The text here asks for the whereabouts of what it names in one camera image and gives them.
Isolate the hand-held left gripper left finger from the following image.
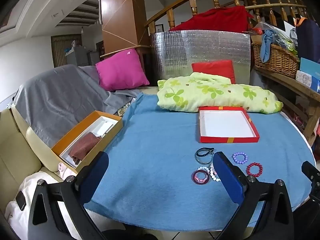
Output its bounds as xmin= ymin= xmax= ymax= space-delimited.
xmin=27 ymin=151 xmax=125 ymax=240

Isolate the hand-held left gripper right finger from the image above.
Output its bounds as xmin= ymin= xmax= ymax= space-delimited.
xmin=213 ymin=151 xmax=295 ymax=240

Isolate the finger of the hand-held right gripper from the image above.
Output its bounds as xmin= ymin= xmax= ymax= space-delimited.
xmin=301 ymin=160 xmax=320 ymax=202

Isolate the purple bead bracelet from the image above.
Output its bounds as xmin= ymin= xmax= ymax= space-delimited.
xmin=232 ymin=152 xmax=248 ymax=165

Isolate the red bead bracelet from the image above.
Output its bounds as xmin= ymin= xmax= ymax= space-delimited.
xmin=246 ymin=162 xmax=264 ymax=177

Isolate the black cord bracelet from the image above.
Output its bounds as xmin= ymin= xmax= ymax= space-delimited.
xmin=196 ymin=147 xmax=215 ymax=158

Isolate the dark bangle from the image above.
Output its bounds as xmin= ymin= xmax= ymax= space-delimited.
xmin=195 ymin=154 xmax=213 ymax=165

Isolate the magenta bangle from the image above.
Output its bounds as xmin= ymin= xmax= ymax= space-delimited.
xmin=191 ymin=170 xmax=210 ymax=186

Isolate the red cardboard box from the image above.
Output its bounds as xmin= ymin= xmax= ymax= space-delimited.
xmin=199 ymin=106 xmax=260 ymax=143

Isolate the brown fabric pouch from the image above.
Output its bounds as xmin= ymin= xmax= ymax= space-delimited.
xmin=69 ymin=132 xmax=103 ymax=163

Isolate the orange cardboard box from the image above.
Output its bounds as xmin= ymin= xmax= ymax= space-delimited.
xmin=51 ymin=110 xmax=123 ymax=174

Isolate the white inner box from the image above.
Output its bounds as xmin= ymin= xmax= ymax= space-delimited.
xmin=60 ymin=116 xmax=119 ymax=168

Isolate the black phone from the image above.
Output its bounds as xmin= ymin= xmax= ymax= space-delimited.
xmin=15 ymin=191 xmax=27 ymax=210

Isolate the beige sofa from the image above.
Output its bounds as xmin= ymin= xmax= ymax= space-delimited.
xmin=0 ymin=105 xmax=63 ymax=218

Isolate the green floral blanket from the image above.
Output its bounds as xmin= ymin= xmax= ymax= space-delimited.
xmin=157 ymin=72 xmax=283 ymax=114

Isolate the white fleece blanket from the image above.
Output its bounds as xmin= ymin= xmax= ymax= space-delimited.
xmin=5 ymin=162 xmax=85 ymax=240

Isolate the grey sofa cover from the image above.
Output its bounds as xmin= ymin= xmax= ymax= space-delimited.
xmin=12 ymin=64 xmax=140 ymax=148

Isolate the tissue box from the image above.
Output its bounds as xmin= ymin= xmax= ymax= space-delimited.
xmin=296 ymin=70 xmax=320 ymax=93

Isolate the wooden bench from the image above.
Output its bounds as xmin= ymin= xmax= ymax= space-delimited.
xmin=254 ymin=66 xmax=320 ymax=145

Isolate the blue cardboard box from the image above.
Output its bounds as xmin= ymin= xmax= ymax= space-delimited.
xmin=299 ymin=57 xmax=320 ymax=80

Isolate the pink cushion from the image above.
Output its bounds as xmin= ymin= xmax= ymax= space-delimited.
xmin=95 ymin=49 xmax=150 ymax=91

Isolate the red cushion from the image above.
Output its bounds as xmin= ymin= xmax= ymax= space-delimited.
xmin=191 ymin=60 xmax=236 ymax=84

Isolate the wicker basket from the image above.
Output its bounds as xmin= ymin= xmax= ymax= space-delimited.
xmin=251 ymin=42 xmax=300 ymax=79

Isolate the grey cabinet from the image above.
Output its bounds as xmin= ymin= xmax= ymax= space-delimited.
xmin=65 ymin=40 xmax=100 ymax=65

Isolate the dark blue jacket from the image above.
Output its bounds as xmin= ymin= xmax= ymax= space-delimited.
xmin=295 ymin=17 xmax=320 ymax=63

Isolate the blue cloth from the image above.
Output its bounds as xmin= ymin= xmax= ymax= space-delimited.
xmin=260 ymin=29 xmax=277 ymax=63

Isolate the clear plastic bag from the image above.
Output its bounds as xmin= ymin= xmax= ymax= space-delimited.
xmin=252 ymin=21 xmax=298 ymax=53

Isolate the silver foil panel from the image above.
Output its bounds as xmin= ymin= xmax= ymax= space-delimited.
xmin=150 ymin=30 xmax=251 ymax=85

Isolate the red cloth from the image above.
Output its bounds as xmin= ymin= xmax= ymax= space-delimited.
xmin=170 ymin=6 xmax=254 ymax=33

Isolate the wooden pillar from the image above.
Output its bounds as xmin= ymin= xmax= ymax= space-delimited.
xmin=100 ymin=0 xmax=150 ymax=55

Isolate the wooden stair railing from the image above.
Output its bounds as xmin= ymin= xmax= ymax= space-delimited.
xmin=145 ymin=0 xmax=308 ymax=35

